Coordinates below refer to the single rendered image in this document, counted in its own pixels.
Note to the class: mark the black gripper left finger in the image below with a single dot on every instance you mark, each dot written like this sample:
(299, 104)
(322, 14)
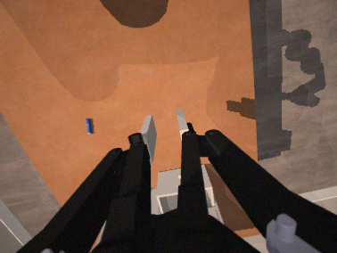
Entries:
(77, 224)

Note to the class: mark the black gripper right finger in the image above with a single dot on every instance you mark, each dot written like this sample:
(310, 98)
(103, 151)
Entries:
(288, 222)

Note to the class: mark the grey drawer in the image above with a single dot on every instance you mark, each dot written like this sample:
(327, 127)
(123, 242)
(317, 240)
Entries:
(155, 203)
(168, 182)
(213, 212)

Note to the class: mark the white chest of drawers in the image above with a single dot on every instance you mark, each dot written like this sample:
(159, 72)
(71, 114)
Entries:
(216, 208)

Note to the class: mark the blue aaa battery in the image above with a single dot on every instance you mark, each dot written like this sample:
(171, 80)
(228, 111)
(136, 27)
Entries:
(88, 125)

